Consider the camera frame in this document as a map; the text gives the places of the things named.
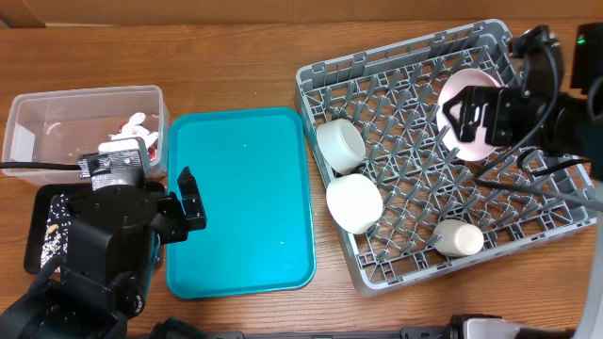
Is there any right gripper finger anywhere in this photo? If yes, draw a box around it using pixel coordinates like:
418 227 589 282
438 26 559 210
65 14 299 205
442 86 474 116
444 113 474 143

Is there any pink round plate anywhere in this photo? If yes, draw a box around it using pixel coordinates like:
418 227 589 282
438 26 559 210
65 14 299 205
436 68 499 162

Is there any red snack wrapper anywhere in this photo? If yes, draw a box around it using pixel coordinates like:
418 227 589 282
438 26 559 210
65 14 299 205
112 122 159 161

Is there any white plastic cup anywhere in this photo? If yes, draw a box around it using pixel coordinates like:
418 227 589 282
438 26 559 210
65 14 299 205
433 219 484 257

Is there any grey bowl with food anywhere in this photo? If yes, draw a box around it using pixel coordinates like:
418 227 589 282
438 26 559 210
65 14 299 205
317 119 366 175

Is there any white bowl with peanuts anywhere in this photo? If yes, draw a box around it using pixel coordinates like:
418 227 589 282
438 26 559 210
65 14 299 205
326 173 383 234

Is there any white napkin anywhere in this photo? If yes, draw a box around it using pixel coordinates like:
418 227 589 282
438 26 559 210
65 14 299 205
109 112 158 144

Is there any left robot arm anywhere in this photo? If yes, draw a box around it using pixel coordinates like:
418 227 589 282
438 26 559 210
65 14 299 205
1 168 206 338

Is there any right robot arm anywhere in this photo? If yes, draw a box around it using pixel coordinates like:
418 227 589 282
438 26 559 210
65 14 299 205
441 23 602 338

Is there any grey dishwasher rack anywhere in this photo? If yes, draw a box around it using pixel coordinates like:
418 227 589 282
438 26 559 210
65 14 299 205
295 19 596 297

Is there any teal plastic tray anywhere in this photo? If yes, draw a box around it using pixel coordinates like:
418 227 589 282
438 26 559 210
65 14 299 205
166 107 317 299

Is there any pile of rice and peanuts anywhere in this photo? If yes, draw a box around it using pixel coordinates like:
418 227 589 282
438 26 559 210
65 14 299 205
41 194 73 267

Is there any black plastic tray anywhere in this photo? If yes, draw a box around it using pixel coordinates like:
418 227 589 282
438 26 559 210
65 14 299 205
24 183 168 283

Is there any clear plastic bin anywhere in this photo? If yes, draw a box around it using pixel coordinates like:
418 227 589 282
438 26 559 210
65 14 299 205
1 85 170 178

